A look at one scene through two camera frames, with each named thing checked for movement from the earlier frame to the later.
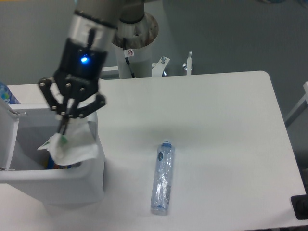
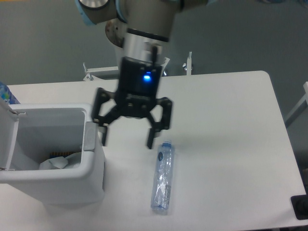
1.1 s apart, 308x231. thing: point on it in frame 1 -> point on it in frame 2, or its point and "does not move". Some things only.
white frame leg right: [301, 107] does not move
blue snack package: [51, 165] -> [57, 154]
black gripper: [78, 76] -> [138, 90]
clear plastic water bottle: [162, 187] does not move
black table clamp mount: [300, 203] does not move
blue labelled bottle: [6, 94] does not move
